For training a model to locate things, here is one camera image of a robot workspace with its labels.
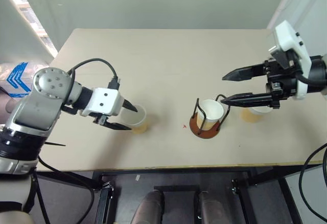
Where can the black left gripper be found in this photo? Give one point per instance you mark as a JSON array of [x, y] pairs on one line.
[[101, 120]]

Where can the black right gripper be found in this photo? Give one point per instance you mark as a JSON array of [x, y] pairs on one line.
[[282, 83]]

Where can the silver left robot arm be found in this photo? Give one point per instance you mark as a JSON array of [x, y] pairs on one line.
[[38, 106]]

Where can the paper cup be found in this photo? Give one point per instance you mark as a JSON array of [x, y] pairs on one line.
[[210, 112], [139, 121], [253, 115]]

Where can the thin black zip tie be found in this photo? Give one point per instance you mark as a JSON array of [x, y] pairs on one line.
[[56, 144]]

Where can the dark rounded shape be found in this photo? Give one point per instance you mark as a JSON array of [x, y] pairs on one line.
[[149, 207], [212, 207]]

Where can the bright window strip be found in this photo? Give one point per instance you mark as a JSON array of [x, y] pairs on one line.
[[33, 19]]

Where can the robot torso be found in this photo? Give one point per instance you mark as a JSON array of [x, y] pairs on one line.
[[12, 198]]

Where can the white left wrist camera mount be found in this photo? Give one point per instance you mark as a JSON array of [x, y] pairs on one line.
[[103, 101]]

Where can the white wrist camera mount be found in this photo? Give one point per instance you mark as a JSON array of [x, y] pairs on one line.
[[103, 101], [288, 40]]

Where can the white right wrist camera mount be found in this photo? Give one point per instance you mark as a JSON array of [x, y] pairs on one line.
[[288, 40]]

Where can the black metal table frame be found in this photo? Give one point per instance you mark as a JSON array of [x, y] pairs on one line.
[[173, 178]]

